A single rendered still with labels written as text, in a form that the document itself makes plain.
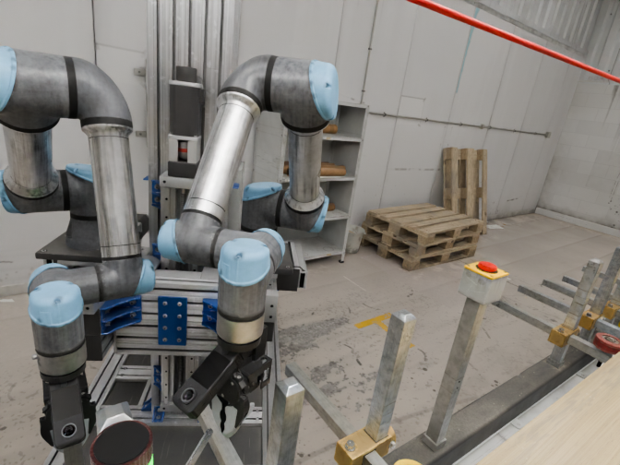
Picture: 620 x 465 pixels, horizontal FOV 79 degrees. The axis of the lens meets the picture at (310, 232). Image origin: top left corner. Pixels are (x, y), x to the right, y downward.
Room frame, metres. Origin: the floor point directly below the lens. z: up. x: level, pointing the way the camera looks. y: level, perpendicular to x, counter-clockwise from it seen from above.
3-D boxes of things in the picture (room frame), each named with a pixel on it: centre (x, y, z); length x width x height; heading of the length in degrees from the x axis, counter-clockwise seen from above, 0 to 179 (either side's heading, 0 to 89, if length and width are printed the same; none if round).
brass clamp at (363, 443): (0.63, -0.18, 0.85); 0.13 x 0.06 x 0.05; 127
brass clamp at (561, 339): (1.23, -0.98, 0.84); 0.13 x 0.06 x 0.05; 127
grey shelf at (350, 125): (3.49, 0.10, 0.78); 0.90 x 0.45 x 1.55; 129
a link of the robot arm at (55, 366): (0.55, 0.42, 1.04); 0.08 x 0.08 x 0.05
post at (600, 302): (1.40, -1.19, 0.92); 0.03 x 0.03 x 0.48; 37
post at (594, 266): (1.25, -1.00, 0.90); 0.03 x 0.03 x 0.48; 37
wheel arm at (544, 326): (1.28, -0.92, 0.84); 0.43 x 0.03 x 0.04; 37
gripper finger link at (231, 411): (0.52, 0.08, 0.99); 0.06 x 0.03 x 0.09; 147
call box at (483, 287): (0.80, -0.41, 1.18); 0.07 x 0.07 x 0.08; 37
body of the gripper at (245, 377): (0.53, 0.09, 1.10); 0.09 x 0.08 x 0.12; 147
